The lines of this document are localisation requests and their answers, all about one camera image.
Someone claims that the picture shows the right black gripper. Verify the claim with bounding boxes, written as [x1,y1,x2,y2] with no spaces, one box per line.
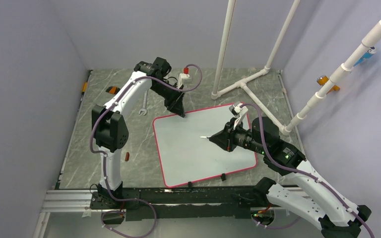
[209,117,267,155]

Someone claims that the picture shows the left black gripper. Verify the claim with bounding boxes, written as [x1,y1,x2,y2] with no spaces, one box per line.
[151,80,186,118]

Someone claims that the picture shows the red framed whiteboard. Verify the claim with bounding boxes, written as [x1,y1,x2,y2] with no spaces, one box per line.
[152,104,257,188]

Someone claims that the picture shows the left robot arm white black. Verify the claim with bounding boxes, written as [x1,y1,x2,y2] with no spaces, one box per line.
[90,57,186,208]

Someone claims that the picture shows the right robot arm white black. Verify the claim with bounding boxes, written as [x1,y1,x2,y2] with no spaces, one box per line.
[208,117,375,238]

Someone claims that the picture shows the silver open-end wrench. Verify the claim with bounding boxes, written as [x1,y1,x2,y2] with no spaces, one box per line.
[138,90,148,116]

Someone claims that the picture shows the orange black small object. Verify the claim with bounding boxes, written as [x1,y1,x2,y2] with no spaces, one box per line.
[106,86,120,95]

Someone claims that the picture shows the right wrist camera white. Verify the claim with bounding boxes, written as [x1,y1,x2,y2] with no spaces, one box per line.
[229,102,249,129]

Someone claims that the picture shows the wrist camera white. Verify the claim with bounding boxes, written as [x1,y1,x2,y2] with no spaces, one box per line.
[177,67,192,88]
[229,102,249,129]

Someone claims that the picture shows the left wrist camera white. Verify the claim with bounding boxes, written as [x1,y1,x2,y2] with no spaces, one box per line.
[177,67,192,88]

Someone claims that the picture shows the white PVC pipe frame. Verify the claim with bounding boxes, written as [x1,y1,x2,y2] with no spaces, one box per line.
[210,0,301,132]

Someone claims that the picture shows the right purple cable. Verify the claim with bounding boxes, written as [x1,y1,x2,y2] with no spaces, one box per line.
[241,102,375,238]

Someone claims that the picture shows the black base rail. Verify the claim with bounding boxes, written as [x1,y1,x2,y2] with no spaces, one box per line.
[41,185,329,221]

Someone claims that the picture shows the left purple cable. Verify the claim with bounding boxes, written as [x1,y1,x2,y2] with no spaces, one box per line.
[89,63,203,201]

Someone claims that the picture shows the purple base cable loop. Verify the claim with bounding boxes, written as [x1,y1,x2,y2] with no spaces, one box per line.
[100,197,158,238]

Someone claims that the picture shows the orange clamp on wall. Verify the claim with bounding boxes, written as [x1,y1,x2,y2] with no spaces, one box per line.
[317,75,340,94]

